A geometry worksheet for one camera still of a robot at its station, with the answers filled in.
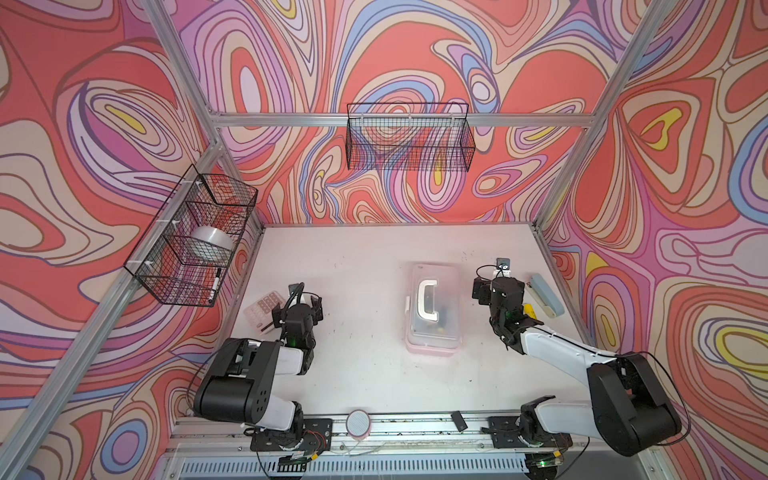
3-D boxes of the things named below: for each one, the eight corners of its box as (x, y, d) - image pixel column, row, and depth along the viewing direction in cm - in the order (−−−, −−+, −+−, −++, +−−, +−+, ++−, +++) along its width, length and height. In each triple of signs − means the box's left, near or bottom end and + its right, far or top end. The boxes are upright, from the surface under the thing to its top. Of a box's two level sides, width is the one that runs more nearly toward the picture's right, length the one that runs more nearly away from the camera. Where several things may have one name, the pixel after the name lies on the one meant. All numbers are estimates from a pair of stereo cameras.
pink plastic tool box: (407, 357, 87) (409, 341, 78) (404, 283, 104) (405, 262, 95) (463, 357, 87) (472, 341, 78) (451, 283, 104) (457, 262, 95)
